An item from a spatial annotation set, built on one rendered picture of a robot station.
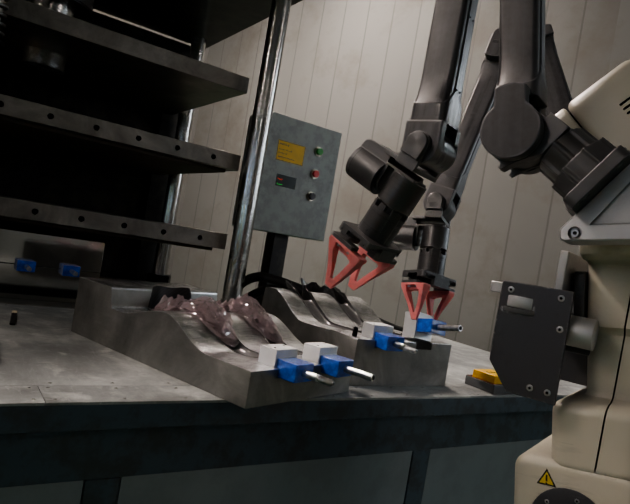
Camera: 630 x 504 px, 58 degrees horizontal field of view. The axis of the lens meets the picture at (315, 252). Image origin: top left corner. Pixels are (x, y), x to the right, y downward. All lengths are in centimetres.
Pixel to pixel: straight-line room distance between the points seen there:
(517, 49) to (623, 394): 50
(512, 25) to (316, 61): 395
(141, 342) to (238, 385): 25
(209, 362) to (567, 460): 53
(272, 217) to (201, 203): 336
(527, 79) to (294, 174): 127
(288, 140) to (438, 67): 115
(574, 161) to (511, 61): 17
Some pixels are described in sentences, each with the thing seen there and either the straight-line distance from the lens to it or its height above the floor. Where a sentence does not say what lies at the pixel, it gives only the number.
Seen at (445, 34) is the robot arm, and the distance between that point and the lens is 89.
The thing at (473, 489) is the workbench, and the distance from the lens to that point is 142.
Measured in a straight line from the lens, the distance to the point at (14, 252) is 163.
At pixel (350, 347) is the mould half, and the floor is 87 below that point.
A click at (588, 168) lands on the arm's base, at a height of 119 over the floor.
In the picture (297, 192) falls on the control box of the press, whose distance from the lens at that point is 198.
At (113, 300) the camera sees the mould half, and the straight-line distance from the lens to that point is 112.
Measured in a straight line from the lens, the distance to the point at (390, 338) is 108.
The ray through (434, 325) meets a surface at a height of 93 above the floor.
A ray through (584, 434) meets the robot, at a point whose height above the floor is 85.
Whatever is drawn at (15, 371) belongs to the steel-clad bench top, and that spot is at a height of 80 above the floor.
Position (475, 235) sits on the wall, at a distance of 375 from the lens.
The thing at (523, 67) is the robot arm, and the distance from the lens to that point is 83.
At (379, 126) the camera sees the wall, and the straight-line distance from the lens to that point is 423.
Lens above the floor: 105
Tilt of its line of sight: 1 degrees down
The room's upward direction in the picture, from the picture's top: 10 degrees clockwise
